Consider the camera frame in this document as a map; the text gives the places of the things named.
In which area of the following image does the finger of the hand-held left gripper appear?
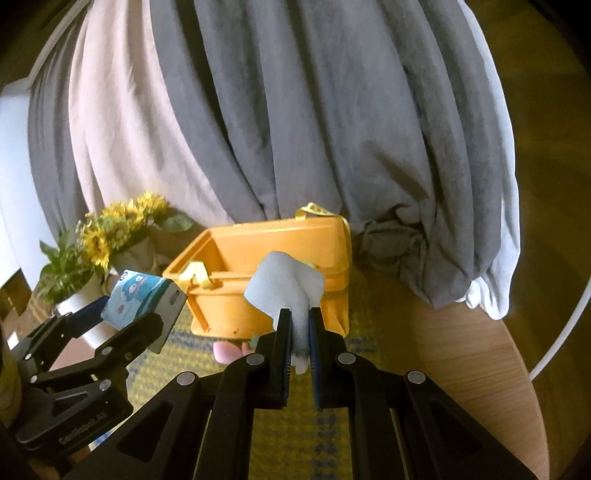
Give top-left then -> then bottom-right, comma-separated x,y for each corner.
10,295 -> 112,371
28,313 -> 170,403

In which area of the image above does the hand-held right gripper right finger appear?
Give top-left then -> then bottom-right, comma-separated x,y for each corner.
308,305 -> 539,480

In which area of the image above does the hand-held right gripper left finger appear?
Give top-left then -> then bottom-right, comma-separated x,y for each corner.
60,308 -> 294,480

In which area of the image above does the blue tissue pack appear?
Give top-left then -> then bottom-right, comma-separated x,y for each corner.
100,270 -> 187,355

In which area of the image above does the white cloth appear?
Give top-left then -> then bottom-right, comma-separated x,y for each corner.
244,251 -> 324,376

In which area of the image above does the orange plastic crate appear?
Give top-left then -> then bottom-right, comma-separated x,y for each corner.
163,202 -> 354,343

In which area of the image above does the green leafy plant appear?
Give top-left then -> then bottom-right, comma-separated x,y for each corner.
34,228 -> 101,306

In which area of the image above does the small pink pastel toy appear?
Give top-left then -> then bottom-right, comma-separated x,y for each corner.
213,339 -> 246,366

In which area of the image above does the yellow plaid blanket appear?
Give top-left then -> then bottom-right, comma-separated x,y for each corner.
92,268 -> 385,480

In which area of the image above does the grey green vase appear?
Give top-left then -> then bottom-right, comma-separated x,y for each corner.
108,234 -> 158,278

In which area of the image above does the sunflower bouquet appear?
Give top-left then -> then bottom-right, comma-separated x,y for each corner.
75,191 -> 193,269

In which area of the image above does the grey curtain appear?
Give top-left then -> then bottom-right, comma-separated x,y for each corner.
27,58 -> 94,241
151,0 -> 519,311

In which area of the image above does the pink curtain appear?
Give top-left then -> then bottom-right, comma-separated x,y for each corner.
66,0 -> 242,228

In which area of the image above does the white sheer curtain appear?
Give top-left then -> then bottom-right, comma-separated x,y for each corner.
455,0 -> 523,322

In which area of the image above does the white hoop tube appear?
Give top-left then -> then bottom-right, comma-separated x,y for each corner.
527,276 -> 591,382

